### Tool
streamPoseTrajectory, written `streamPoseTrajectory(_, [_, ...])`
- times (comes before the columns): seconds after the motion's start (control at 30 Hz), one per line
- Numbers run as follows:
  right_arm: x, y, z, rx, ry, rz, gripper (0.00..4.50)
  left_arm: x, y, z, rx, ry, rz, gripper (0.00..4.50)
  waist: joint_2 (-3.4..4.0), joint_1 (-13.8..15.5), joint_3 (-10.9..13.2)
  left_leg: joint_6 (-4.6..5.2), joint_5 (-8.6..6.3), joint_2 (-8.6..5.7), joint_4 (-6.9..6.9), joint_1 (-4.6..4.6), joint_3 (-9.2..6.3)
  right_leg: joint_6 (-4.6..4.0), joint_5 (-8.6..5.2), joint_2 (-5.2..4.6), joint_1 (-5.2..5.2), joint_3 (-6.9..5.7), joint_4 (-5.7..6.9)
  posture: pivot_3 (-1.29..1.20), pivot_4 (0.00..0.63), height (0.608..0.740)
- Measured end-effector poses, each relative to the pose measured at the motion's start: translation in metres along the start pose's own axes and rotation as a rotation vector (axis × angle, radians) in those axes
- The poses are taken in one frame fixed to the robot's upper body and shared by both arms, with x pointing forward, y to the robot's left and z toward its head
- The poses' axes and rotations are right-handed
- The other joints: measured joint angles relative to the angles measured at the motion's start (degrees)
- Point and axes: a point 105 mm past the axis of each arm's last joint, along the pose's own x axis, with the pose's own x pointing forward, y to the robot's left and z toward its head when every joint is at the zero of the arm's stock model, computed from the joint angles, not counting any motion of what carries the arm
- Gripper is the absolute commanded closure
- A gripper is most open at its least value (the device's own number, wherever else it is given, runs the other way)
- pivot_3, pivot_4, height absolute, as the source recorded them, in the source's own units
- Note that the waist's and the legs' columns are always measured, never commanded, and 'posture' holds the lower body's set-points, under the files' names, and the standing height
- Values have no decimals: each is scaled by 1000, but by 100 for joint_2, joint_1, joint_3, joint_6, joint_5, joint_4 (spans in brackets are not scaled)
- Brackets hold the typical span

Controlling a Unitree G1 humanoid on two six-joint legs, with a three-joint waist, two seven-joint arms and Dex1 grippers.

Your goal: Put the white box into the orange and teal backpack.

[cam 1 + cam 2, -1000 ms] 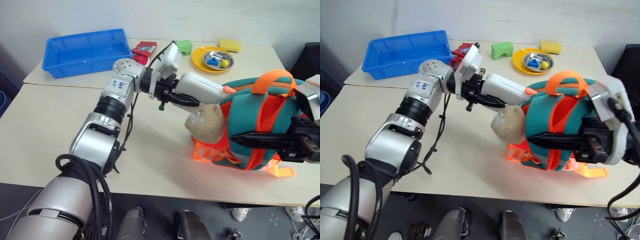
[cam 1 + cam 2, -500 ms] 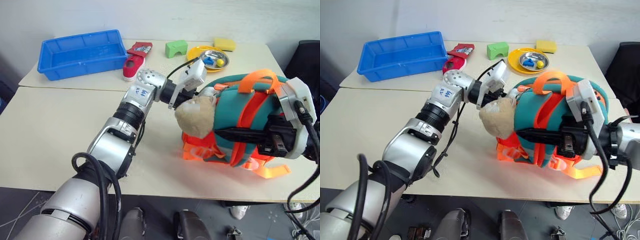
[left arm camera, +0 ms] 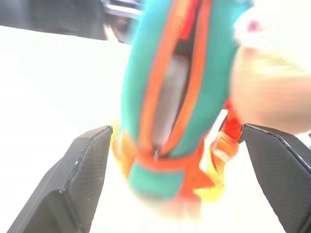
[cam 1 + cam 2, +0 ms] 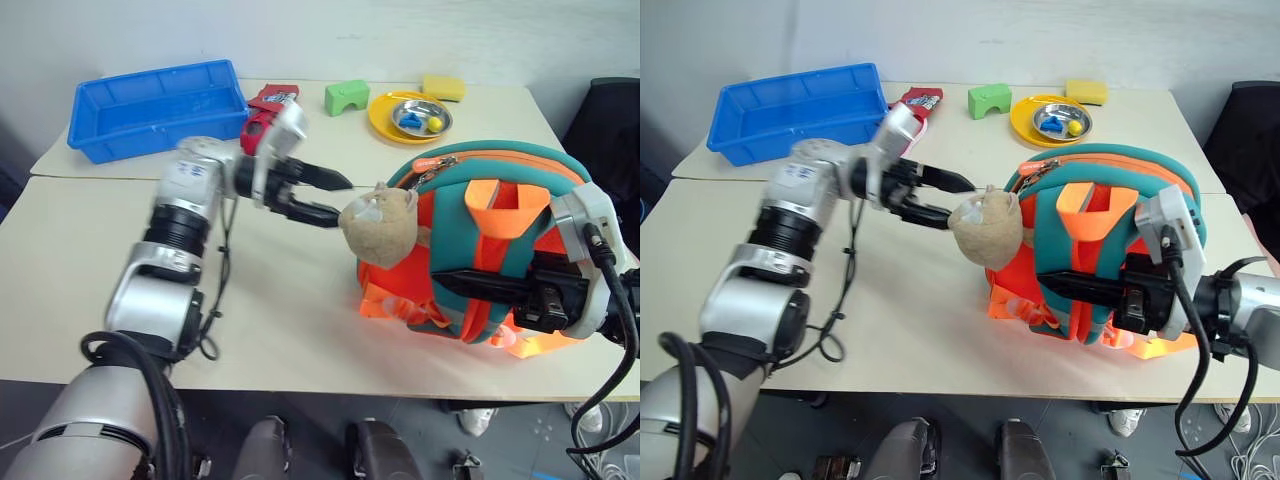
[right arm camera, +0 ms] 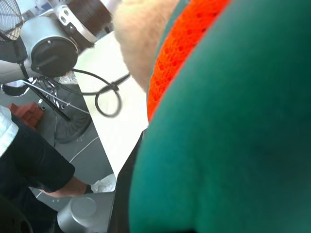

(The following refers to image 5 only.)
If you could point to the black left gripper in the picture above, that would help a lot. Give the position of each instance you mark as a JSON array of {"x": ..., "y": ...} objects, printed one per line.
[{"x": 90, "y": 13}]

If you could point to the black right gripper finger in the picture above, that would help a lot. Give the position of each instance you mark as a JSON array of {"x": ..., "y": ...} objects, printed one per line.
[{"x": 124, "y": 194}]

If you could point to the white crumpled plastic bag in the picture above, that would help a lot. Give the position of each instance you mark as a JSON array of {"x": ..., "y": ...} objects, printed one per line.
[{"x": 105, "y": 183}]

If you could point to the silver robot torso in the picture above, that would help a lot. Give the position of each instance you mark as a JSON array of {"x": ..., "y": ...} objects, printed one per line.
[{"x": 80, "y": 213}]

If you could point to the white lace cloth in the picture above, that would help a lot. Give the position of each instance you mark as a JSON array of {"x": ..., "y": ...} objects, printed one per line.
[{"x": 69, "y": 78}]

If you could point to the black floor fan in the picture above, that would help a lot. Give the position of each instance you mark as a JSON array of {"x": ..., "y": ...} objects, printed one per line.
[{"x": 73, "y": 126}]

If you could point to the person in black trousers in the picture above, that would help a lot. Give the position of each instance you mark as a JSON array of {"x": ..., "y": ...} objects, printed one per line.
[{"x": 31, "y": 160}]

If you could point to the red brick stack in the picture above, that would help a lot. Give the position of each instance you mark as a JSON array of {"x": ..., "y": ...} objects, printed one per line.
[{"x": 29, "y": 114}]

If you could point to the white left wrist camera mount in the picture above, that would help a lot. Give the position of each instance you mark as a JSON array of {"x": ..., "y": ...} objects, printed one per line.
[{"x": 65, "y": 17}]

